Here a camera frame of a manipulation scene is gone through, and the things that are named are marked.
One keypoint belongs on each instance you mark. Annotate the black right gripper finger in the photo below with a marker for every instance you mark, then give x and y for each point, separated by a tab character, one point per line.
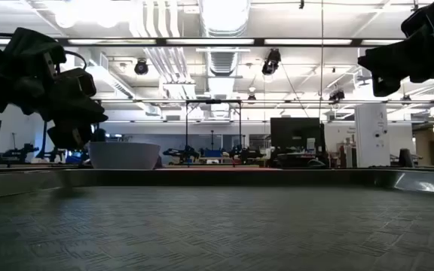
386	83
382	58

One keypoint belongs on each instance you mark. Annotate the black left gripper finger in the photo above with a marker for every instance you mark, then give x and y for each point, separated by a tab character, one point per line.
74	111
70	137

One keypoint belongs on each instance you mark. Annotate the pale lilac bowl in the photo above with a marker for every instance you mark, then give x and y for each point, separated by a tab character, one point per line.
124	155

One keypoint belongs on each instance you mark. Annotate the black background robot arm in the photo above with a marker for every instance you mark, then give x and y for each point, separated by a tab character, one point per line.
19	152
181	153
245	153

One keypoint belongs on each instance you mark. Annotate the white cabinet pillar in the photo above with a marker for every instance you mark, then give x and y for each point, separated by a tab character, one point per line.
371	135

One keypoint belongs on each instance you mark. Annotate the small black stand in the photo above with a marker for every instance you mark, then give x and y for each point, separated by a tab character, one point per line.
405	158

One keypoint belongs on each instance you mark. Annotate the black monitor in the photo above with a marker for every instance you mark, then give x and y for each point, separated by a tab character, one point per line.
296	131

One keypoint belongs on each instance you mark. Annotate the black overhead light bar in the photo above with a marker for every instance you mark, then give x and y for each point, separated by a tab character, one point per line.
259	42

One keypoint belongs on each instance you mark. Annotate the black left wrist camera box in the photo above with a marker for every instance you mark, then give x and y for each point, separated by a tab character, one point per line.
77	83

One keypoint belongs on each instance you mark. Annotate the black ceiling-hung camera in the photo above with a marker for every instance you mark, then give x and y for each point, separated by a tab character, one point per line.
337	96
271	62
141	67

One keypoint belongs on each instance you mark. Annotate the black metal frame stand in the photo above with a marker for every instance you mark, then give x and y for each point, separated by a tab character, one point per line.
213	101

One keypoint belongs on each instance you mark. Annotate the silver ceiling air duct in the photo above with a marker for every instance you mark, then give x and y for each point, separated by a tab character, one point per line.
222	60

